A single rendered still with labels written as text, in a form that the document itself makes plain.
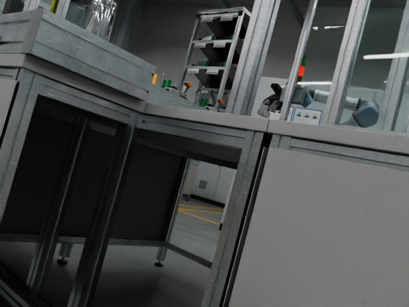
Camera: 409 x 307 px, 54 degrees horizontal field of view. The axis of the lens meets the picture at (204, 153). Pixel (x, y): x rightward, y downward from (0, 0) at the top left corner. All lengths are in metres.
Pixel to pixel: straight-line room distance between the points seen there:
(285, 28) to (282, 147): 10.48
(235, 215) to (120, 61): 0.48
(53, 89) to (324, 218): 0.67
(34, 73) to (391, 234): 0.79
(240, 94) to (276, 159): 0.22
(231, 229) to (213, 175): 9.42
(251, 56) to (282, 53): 10.02
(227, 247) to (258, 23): 0.54
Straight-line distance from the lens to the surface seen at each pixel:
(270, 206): 0.83
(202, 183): 10.41
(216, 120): 0.95
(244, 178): 0.88
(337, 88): 0.96
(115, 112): 1.11
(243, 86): 0.98
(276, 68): 10.92
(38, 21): 0.95
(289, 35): 11.18
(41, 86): 1.00
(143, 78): 1.10
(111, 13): 2.15
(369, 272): 0.76
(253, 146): 0.89
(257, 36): 1.02
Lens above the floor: 0.71
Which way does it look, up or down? 3 degrees up
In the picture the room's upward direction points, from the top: 15 degrees clockwise
